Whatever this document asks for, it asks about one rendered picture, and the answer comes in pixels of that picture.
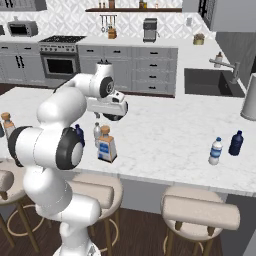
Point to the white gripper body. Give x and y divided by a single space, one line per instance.
106 106

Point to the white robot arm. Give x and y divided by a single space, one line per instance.
60 110

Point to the clear plastic bottle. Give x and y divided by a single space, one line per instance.
96 131

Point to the dark blue plastic bottle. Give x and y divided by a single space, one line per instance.
80 133
236 144

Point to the square glass bottle blue label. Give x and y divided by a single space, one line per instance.
107 146

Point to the grey base cupboard run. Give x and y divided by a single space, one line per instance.
20 63
150 70

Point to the steel cooker with oven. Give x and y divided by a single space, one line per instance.
61 60

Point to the wooden knife block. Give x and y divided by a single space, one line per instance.
112 33

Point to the beige padded bar stool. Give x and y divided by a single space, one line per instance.
10 186
200 210
100 193

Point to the grey coffee machine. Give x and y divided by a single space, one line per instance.
150 30

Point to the glass bottle with cork stopper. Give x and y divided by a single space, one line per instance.
7 125

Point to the dark sink basin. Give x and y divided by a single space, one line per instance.
206 83

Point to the brown jar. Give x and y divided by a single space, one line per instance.
111 3

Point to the white plastic bottle blue label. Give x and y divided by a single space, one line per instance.
215 151

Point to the potted plant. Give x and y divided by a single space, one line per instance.
198 39

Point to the grey toaster oven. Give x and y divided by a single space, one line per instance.
22 28

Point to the white soap dispenser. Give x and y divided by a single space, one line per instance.
218 60

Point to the grey tap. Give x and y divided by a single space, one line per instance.
233 70

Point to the grey tall cupboard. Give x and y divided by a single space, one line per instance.
230 15

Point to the rail with hanging tools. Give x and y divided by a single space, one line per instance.
108 20

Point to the dark wooden wall shelf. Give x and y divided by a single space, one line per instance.
133 10

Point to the grey wall cupboard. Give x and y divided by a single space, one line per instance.
23 4

